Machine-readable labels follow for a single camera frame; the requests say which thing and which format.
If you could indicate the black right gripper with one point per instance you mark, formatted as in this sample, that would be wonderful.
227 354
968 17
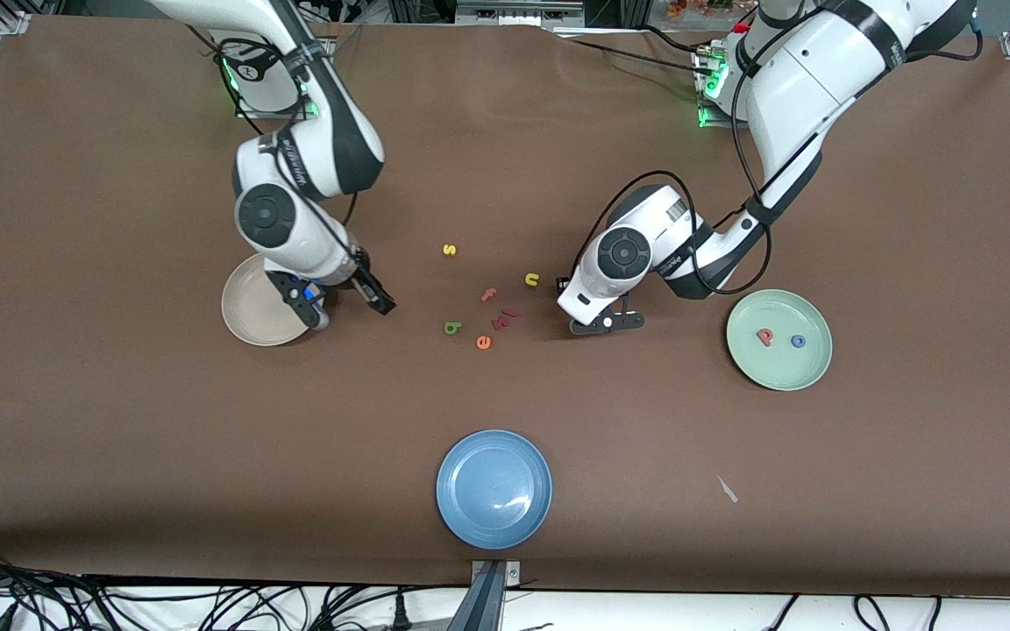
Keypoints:
366 282

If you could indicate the green letter b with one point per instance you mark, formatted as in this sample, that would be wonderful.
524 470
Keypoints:
452 328

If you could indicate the pink letter p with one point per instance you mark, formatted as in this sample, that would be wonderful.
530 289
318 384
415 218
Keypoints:
765 336

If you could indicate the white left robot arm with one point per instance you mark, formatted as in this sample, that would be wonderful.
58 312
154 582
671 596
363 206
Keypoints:
803 88

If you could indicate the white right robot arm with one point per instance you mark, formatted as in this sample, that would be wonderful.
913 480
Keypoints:
316 245

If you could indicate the beige brown plate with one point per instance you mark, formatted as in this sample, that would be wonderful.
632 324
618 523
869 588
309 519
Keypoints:
251 315

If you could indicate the blue plate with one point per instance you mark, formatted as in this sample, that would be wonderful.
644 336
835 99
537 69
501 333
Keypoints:
494 489

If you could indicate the green plate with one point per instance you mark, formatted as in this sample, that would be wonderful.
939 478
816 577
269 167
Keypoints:
778 364

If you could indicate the white paper scrap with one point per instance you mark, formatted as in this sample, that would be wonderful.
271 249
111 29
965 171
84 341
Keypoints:
727 489

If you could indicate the grey metal box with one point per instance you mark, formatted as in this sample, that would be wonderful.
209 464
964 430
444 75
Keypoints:
514 13

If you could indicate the orange decoration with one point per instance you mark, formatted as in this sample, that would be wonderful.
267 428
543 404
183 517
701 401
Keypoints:
698 7

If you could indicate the black power plug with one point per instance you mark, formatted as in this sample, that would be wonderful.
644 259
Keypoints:
400 613

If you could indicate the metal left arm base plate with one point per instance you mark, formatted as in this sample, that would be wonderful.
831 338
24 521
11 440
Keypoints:
715 123

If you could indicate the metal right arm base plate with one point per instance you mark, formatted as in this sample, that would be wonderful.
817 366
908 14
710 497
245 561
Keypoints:
251 112

